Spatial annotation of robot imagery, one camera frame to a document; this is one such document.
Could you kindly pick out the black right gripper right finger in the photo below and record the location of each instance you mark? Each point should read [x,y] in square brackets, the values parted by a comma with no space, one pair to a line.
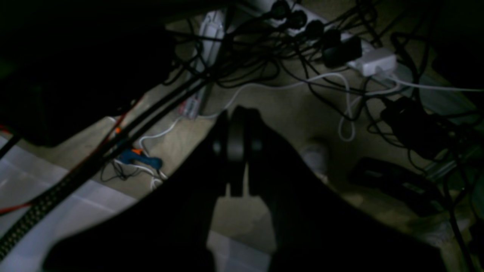
[315,229]

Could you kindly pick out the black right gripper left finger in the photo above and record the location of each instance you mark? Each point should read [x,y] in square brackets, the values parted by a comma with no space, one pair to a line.
[166,231]

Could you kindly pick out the blue orange clamp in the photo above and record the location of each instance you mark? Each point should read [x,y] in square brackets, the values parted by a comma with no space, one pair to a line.
[131,156]

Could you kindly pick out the black power brick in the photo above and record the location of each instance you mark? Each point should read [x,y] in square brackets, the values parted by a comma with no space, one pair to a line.
[426,134]

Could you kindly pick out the white power adapter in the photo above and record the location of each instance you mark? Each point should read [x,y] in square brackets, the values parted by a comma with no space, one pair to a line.
[380,60]

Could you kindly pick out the white power strip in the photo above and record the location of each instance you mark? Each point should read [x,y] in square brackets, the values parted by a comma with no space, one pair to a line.
[337,47]

